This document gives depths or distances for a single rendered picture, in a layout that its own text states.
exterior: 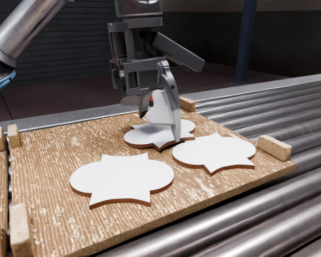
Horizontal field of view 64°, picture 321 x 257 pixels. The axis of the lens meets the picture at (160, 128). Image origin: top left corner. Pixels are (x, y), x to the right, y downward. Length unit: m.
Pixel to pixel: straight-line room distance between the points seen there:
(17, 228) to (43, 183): 0.12
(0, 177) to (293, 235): 0.41
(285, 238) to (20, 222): 0.30
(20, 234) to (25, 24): 0.69
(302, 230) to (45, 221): 0.31
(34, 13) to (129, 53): 0.50
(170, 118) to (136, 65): 0.10
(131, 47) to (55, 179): 0.23
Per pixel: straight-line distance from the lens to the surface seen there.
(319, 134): 0.66
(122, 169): 0.40
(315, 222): 0.40
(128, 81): 0.42
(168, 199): 0.35
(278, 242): 0.36
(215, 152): 0.45
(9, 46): 0.91
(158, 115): 0.42
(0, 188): 0.43
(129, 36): 0.43
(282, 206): 0.42
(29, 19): 0.89
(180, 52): 0.46
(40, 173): 0.44
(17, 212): 0.33
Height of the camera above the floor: 1.16
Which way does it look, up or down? 24 degrees down
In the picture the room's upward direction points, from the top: straight up
